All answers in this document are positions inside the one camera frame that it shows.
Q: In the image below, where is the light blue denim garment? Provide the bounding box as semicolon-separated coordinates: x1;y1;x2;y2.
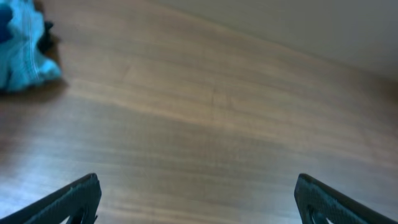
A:
1;0;61;92

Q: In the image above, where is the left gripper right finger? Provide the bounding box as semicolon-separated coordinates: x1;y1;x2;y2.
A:
294;173;397;224

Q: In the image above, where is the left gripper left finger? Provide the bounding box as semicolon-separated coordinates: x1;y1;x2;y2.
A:
1;173;102;224

